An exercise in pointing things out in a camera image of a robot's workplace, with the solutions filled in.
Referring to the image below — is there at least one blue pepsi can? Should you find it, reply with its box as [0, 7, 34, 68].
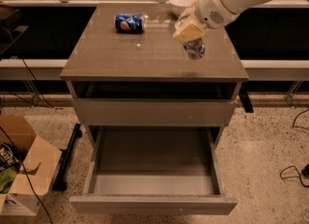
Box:
[114, 14, 144, 33]

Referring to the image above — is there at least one white bowl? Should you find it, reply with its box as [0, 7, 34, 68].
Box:
[169, 0, 195, 17]

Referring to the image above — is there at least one open middle drawer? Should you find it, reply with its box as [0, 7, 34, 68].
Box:
[70, 127, 238, 215]

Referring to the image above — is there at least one green snack bag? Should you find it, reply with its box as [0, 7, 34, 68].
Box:
[0, 166, 18, 194]

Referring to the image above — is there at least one silver redbull can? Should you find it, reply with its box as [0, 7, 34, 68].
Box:
[183, 38, 205, 60]

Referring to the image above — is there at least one closed upper drawer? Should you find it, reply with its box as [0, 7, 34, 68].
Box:
[72, 98, 237, 126]

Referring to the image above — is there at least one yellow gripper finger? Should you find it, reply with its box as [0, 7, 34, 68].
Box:
[179, 1, 197, 20]
[173, 20, 205, 43]

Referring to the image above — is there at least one black cable on left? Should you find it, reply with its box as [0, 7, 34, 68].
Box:
[0, 24, 56, 224]

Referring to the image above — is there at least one dark snack bag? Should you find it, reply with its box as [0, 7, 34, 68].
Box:
[0, 143, 19, 172]

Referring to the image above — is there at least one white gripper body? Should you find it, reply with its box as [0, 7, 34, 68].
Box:
[194, 0, 239, 29]

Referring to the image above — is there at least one brown cardboard box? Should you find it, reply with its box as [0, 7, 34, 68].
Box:
[0, 115, 61, 216]

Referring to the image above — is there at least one grey drawer cabinet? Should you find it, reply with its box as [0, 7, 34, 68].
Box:
[61, 4, 248, 142]

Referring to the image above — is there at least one black cable on right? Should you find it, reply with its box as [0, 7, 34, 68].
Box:
[279, 106, 309, 189]

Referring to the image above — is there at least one black table leg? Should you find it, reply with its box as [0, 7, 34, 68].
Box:
[239, 83, 254, 113]

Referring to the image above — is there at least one black floor bar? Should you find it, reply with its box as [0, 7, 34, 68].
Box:
[52, 124, 82, 191]

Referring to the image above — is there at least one black cable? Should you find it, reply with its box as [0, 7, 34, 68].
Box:
[279, 106, 309, 189]
[0, 24, 56, 224]

